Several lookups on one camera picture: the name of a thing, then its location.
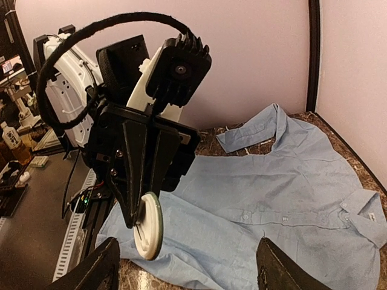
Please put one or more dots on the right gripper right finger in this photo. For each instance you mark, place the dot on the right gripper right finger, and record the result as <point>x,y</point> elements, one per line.
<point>278,271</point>

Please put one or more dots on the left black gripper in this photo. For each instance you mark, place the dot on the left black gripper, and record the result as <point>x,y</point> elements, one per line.
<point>134,152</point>

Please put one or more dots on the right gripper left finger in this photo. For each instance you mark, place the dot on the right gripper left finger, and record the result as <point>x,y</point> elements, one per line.
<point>100,270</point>

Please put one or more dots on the round floral brooch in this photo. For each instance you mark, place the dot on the round floral brooch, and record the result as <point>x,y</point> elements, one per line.
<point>148,228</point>

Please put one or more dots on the light blue shirt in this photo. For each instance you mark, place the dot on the light blue shirt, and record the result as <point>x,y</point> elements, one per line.
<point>280,179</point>

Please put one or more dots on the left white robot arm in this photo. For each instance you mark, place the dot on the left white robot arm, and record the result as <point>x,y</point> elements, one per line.
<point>74,87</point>

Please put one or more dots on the white slotted cable duct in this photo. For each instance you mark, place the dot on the white slotted cable duct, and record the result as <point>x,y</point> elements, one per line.
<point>73,242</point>

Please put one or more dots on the left black frame post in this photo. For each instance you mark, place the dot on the left black frame post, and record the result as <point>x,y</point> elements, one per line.
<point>314,54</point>

